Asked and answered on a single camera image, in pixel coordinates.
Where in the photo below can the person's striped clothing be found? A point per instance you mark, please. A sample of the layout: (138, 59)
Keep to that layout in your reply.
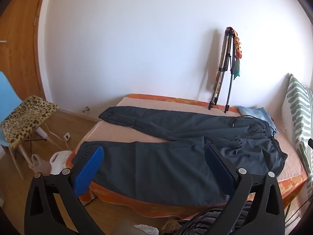
(207, 222)

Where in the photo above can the clear plastic bag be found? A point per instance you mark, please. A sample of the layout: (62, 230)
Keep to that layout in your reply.
(40, 165)

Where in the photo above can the peach blanket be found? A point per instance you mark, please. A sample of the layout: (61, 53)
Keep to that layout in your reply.
(291, 161)

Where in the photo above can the metal door stop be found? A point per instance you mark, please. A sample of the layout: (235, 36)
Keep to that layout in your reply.
(86, 109)

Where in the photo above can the folded light blue jeans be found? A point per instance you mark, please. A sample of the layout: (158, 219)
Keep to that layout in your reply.
(254, 112)

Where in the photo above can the white towel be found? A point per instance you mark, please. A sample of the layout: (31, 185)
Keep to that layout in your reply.
(146, 230)

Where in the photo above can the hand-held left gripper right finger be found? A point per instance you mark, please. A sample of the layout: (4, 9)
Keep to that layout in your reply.
(220, 169)

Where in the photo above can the blue chair with wooden legs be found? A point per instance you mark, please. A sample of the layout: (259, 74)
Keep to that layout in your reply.
(6, 95)

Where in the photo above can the dark grey pants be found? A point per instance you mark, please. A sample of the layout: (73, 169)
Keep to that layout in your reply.
(159, 166)

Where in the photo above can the white green patterned throw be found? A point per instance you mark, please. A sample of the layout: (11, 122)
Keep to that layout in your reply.
(297, 102)

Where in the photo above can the white plastic appliance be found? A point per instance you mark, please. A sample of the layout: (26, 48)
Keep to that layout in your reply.
(60, 160)

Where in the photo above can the leopard print cushion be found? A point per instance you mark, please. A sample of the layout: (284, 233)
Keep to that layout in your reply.
(27, 120)

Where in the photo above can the teal and orange silk scarf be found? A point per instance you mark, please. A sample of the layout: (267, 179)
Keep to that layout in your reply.
(237, 71)

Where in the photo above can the folded camera tripod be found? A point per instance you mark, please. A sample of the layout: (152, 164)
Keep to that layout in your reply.
(223, 69)

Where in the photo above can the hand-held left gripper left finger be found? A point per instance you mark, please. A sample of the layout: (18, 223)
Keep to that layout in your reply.
(88, 169)

